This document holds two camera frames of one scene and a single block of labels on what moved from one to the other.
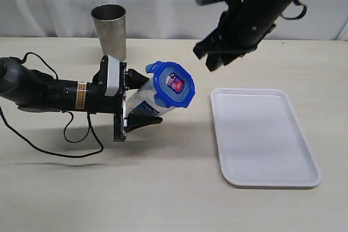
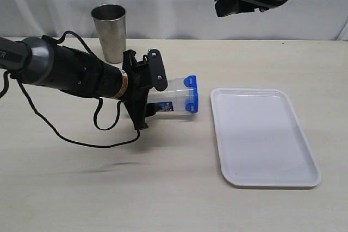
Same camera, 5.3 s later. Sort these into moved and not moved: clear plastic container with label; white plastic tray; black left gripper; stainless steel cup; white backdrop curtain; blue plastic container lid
Moved: blue plastic container lid; black left gripper; clear plastic container with label
Not moved: stainless steel cup; white backdrop curtain; white plastic tray
